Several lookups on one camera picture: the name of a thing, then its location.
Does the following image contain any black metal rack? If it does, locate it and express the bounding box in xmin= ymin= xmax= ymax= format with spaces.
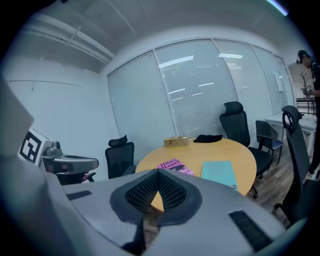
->
xmin=296 ymin=97 xmax=317 ymax=116

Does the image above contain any wicker tissue basket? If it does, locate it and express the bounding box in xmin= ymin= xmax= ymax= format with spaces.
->
xmin=163 ymin=135 xmax=189 ymax=148

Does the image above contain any white ceiling pipe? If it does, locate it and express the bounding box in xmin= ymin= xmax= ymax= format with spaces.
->
xmin=23 ymin=13 xmax=116 ymax=63

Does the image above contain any black mesh office chair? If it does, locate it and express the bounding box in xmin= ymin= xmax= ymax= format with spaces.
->
xmin=104 ymin=134 xmax=137 ymax=180

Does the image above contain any black office chair tall headrest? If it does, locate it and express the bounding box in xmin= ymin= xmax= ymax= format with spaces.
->
xmin=219 ymin=101 xmax=274 ymax=200

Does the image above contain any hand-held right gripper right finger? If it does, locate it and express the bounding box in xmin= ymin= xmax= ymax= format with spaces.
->
xmin=147 ymin=169 xmax=286 ymax=256

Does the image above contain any dark chair with blue seat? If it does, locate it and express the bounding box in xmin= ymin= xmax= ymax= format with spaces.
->
xmin=255 ymin=119 xmax=285 ymax=165

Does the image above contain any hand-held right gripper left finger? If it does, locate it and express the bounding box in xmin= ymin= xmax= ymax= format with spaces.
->
xmin=62 ymin=169 xmax=161 ymax=256

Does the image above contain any dark grey office chair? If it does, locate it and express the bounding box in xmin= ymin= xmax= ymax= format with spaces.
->
xmin=273 ymin=104 xmax=320 ymax=227

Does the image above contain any black cloth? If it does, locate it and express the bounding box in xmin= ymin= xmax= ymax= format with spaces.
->
xmin=193 ymin=134 xmax=223 ymax=144

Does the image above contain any white wall conduit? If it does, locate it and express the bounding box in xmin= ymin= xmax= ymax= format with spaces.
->
xmin=6 ymin=79 xmax=83 ymax=88

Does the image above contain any white desk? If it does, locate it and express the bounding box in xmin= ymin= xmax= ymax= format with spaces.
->
xmin=264 ymin=111 xmax=318 ymax=157

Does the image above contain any teal book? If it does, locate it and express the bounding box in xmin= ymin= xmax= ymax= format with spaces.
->
xmin=200 ymin=160 xmax=239 ymax=192

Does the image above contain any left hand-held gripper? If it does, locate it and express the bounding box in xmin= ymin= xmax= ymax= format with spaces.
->
xmin=18 ymin=127 xmax=100 ymax=186

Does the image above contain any pink book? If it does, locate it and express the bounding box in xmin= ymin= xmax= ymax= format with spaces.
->
xmin=156 ymin=157 xmax=195 ymax=177

